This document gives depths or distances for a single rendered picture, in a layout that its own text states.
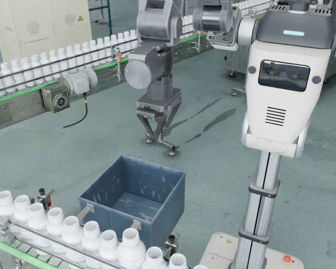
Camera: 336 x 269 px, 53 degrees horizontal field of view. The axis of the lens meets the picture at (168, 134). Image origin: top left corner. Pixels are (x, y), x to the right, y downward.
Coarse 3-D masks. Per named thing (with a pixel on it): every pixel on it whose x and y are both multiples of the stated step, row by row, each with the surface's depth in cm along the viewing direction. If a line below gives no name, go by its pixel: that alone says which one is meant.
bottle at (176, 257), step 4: (172, 256) 78; (176, 256) 79; (180, 256) 79; (184, 256) 78; (172, 260) 79; (176, 260) 80; (180, 260) 79; (184, 260) 78; (172, 264) 76; (176, 264) 82; (180, 264) 82; (184, 264) 76; (168, 268) 79; (172, 268) 77; (176, 268) 76; (180, 268) 76; (184, 268) 77; (188, 268) 80
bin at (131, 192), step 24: (120, 168) 151; (144, 168) 148; (168, 168) 142; (96, 192) 137; (120, 192) 156; (144, 192) 155; (168, 192) 149; (96, 216) 127; (120, 216) 121; (144, 216) 148; (168, 216) 131; (144, 240) 122
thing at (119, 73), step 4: (272, 4) 373; (276, 4) 369; (256, 12) 342; (256, 16) 344; (200, 32) 288; (200, 36) 290; (196, 40) 296; (196, 44) 299; (200, 44) 294; (112, 48) 232; (116, 48) 229; (196, 48) 299; (200, 48) 297; (112, 52) 234; (116, 52) 229; (120, 52) 231; (112, 56) 235; (120, 56) 231; (120, 60) 232; (116, 68) 241; (120, 68) 237; (116, 72) 242; (120, 72) 238; (120, 76) 239; (120, 80) 240
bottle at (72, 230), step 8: (72, 216) 89; (64, 224) 86; (72, 224) 90; (64, 232) 89; (72, 232) 87; (80, 232) 89; (64, 240) 88; (72, 240) 87; (80, 240) 88; (80, 248) 89; (72, 256) 90; (80, 256) 91; (80, 264) 92
